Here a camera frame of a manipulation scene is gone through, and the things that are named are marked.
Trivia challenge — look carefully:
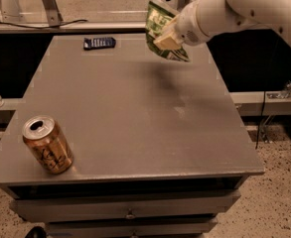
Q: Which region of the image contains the metal angle bracket right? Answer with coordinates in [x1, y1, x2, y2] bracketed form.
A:
[267, 81, 291, 99]

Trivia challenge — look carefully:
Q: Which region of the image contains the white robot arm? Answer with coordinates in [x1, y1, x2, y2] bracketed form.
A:
[154, 0, 291, 50]

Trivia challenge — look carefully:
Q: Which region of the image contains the green jalapeno chip bag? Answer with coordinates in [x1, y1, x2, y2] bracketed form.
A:
[145, 0, 190, 62]

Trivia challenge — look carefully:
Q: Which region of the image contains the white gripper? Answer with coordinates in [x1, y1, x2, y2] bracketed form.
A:
[154, 0, 211, 51]

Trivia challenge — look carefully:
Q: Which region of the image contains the black thin hanging cable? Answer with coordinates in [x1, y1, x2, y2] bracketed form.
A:
[254, 90, 267, 151]

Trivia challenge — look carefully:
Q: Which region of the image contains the upper grey drawer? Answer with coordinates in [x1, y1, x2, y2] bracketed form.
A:
[10, 189, 240, 223]

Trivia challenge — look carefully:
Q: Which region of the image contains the left metal bracket post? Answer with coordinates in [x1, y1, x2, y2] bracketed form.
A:
[42, 0, 63, 27]

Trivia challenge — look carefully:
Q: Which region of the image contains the blue rxbar blueberry bar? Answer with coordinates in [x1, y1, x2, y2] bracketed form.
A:
[83, 37, 116, 51]

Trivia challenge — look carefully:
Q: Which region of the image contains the grey metal rail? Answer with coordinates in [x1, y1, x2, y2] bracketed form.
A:
[0, 20, 145, 35]

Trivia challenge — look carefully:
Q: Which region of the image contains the grey drawer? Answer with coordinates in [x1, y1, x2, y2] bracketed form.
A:
[47, 217, 217, 238]
[10, 189, 240, 223]

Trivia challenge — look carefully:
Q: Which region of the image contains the grey side shelf right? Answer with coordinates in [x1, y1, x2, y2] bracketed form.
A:
[230, 91, 291, 116]

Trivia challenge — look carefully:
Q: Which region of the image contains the lower grey drawer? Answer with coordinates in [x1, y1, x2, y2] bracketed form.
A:
[47, 217, 217, 238]

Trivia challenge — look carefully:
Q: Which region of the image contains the black cable on rail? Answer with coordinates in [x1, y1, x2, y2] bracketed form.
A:
[0, 19, 89, 30]

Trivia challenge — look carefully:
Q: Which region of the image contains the orange soda can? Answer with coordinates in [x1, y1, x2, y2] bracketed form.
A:
[22, 115, 73, 175]

